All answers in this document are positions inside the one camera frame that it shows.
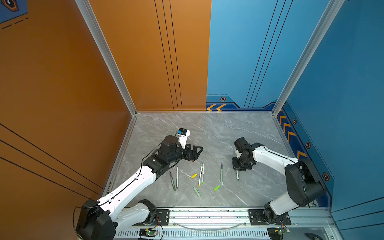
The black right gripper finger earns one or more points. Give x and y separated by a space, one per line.
244 168
236 164

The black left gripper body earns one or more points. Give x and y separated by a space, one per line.
178 156

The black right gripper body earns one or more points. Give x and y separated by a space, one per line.
242 159

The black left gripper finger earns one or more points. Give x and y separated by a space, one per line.
190 149
191 156

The light green pen black tip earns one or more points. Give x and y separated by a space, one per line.
221 174

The dark green pen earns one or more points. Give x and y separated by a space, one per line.
172 182

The pale green pen cap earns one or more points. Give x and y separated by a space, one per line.
197 192

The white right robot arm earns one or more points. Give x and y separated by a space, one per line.
303 181

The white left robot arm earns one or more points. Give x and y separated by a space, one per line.
100 219

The white pen yellow tip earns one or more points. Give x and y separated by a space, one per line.
200 176

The right green circuit board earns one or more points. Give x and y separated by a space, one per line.
282 231

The green circuit board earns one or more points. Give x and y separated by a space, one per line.
282 231
148 234

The left green circuit board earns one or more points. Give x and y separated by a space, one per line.
148 234

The black object bottom right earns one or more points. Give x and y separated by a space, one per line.
312 236

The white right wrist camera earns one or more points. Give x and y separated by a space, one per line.
238 154

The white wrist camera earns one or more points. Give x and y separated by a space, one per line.
183 134
238 154

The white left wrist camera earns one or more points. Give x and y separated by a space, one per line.
183 134

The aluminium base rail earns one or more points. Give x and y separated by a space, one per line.
233 223

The aluminium right corner post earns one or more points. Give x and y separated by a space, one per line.
317 36

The aluminium corner post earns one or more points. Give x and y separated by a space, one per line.
101 42
317 36

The aluminium left corner post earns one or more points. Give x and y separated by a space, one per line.
101 42

